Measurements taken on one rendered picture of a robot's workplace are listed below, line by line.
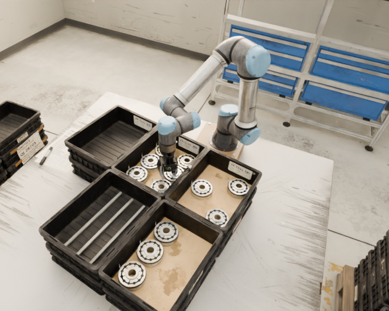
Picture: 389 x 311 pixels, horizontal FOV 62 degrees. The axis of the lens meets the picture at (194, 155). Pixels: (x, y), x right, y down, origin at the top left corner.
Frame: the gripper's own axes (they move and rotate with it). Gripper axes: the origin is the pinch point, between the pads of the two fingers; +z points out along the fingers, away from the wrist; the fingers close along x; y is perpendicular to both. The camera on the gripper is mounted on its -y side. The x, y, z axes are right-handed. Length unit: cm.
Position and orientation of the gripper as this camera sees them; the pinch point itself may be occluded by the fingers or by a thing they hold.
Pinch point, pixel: (167, 174)
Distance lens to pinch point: 158.4
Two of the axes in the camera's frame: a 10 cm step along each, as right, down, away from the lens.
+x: 9.7, -1.5, 2.0
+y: 2.4, 6.9, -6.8
